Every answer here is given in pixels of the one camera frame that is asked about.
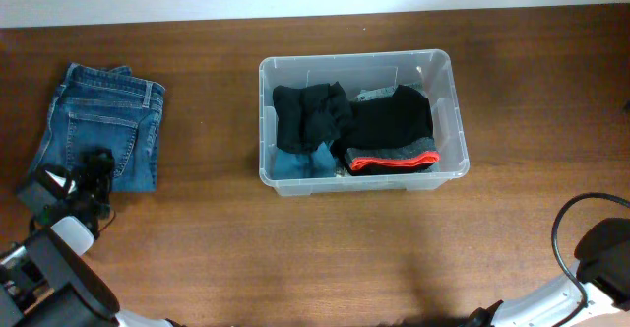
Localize right black cable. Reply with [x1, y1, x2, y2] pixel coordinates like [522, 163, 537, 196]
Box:
[550, 192, 630, 327]

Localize black cloth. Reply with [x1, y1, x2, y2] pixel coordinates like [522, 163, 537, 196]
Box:
[273, 82, 354, 154]

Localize small teal blue cloth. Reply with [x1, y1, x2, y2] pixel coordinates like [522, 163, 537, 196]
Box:
[272, 143, 337, 180]

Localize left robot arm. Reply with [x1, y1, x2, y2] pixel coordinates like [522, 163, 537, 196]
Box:
[1, 149, 177, 327]

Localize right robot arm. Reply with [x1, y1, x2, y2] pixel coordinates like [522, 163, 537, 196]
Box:
[463, 218, 629, 327]

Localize light blue denim shorts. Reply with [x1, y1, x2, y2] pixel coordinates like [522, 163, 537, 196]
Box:
[337, 83, 441, 177]

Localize dark blue jeans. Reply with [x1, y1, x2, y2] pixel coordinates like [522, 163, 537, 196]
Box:
[29, 63, 166, 192]

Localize black shorts red waistband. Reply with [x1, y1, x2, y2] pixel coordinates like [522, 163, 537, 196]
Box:
[330, 85, 442, 177]

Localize clear plastic storage bin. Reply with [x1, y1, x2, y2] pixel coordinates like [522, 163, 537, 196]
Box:
[258, 49, 470, 197]

